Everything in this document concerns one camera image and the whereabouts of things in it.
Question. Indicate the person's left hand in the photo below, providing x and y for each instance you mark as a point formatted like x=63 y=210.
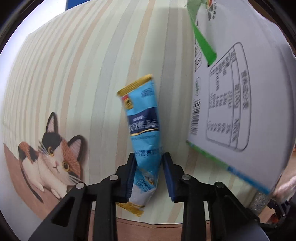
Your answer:
x=285 y=191

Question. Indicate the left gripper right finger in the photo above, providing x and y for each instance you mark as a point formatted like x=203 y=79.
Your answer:
x=229 y=219

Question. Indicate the striped cat tablecloth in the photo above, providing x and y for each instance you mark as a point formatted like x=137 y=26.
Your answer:
x=72 y=64

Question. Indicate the blue milk powder sachet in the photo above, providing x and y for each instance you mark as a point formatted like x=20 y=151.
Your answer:
x=141 y=108

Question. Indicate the cardboard box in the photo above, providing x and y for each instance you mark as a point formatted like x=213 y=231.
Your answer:
x=243 y=101

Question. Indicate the blue folded mat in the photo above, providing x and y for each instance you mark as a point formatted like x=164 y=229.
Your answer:
x=72 y=3

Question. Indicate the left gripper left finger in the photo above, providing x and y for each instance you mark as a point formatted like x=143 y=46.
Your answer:
x=70 y=219

